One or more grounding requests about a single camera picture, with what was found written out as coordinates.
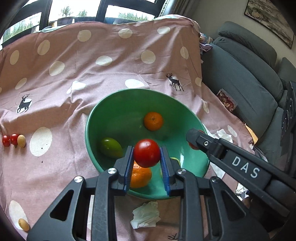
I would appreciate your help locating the framed landscape painting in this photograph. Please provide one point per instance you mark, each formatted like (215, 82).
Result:
(267, 14)

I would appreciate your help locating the black camera box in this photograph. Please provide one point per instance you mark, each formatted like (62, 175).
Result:
(288, 117)

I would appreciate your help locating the green plastic bowl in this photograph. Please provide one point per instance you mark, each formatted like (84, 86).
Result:
(121, 116)

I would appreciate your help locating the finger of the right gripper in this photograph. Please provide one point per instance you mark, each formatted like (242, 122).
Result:
(268, 183)

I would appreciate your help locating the red cherry tomato lone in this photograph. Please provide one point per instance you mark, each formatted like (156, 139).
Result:
(191, 138)

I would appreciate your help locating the crumpled white tissue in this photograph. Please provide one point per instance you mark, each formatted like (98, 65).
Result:
(146, 215)

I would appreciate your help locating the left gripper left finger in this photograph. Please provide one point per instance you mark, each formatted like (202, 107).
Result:
(66, 217)

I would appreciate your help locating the white tissues and receipt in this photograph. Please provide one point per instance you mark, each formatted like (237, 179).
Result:
(229, 172)

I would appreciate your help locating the orange tangerine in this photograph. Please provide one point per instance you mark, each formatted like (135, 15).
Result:
(153, 121)
(140, 176)

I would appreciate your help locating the window frame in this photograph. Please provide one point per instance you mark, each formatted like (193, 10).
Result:
(35, 16)

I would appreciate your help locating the red cherry tomato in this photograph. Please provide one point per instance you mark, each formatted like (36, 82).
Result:
(6, 141)
(147, 153)
(14, 139)

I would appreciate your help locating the tan longan near edge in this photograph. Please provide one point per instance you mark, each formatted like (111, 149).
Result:
(23, 224)

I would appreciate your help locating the orange tangerine in bowl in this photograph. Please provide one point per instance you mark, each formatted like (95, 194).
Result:
(153, 121)

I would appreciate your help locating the pink polka dot cloth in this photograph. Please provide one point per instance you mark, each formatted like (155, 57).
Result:
(51, 81)

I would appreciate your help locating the grey sofa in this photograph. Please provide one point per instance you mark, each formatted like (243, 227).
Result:
(242, 65)

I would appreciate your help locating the snack packet on sofa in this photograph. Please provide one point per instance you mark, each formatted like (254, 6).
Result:
(226, 100)

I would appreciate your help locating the tan longan fruit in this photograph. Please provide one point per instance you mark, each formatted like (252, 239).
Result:
(21, 141)

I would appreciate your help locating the dark green jujube fruit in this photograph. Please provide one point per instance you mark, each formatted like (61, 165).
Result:
(111, 148)

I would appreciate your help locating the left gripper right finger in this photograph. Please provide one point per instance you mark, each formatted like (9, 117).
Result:
(209, 209)

